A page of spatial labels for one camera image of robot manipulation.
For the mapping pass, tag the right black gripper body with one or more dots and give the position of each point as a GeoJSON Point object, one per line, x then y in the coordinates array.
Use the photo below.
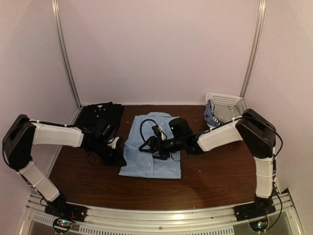
{"type": "Point", "coordinates": [166, 149]}

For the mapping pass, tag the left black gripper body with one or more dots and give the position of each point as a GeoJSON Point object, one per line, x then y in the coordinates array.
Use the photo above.
{"type": "Point", "coordinates": [108, 157]}

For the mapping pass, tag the light blue long sleeve shirt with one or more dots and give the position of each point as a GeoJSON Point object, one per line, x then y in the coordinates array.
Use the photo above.
{"type": "Point", "coordinates": [145, 165]}

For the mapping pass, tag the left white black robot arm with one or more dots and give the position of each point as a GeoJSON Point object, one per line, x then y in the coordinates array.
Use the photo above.
{"type": "Point", "coordinates": [100, 139]}

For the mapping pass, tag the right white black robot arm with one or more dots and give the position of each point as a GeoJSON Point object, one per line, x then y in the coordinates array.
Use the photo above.
{"type": "Point", "coordinates": [256, 132]}

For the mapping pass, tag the folded black shirt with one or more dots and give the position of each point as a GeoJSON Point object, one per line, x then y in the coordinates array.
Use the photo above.
{"type": "Point", "coordinates": [90, 115]}

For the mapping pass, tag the blue checkered shirt in basket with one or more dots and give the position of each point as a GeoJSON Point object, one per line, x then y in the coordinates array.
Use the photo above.
{"type": "Point", "coordinates": [209, 117]}

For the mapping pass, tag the grey shirt in basket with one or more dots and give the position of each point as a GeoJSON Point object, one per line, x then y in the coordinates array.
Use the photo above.
{"type": "Point", "coordinates": [225, 113]}

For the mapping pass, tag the white plastic laundry basket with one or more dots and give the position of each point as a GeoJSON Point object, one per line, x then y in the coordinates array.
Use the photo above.
{"type": "Point", "coordinates": [226, 100]}

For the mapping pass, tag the left round controller board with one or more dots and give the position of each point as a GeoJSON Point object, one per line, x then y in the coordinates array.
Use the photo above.
{"type": "Point", "coordinates": [61, 225]}

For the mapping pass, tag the round controller board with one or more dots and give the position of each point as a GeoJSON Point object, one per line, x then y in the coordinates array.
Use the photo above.
{"type": "Point", "coordinates": [61, 225]}
{"type": "Point", "coordinates": [259, 225]}

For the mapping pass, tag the right round controller board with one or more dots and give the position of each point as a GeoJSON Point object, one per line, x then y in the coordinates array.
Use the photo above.
{"type": "Point", "coordinates": [259, 225]}

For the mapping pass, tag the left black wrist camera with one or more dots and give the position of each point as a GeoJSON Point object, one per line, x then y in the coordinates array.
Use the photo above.
{"type": "Point", "coordinates": [103, 129]}

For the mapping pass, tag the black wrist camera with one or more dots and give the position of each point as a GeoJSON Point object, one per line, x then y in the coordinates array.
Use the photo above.
{"type": "Point", "coordinates": [180, 127]}
{"type": "Point", "coordinates": [103, 129]}

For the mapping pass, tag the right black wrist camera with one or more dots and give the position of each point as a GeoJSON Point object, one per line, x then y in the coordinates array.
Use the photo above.
{"type": "Point", "coordinates": [180, 127]}

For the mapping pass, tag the front aluminium rail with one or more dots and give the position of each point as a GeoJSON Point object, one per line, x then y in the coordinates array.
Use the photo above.
{"type": "Point", "coordinates": [208, 221]}

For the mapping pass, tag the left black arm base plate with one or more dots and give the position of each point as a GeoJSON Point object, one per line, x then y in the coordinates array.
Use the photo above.
{"type": "Point", "coordinates": [68, 211]}

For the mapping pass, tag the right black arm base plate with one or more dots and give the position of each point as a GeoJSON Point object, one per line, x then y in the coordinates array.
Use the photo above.
{"type": "Point", "coordinates": [252, 210]}

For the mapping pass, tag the left aluminium frame post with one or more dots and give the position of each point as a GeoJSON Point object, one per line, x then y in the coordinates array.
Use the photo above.
{"type": "Point", "coordinates": [64, 54]}

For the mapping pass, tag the aluminium frame post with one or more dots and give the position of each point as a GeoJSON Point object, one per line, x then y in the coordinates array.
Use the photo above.
{"type": "Point", "coordinates": [64, 54]}
{"type": "Point", "coordinates": [260, 20]}

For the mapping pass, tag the right aluminium frame post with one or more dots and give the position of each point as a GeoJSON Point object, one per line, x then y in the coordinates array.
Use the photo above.
{"type": "Point", "coordinates": [260, 20]}

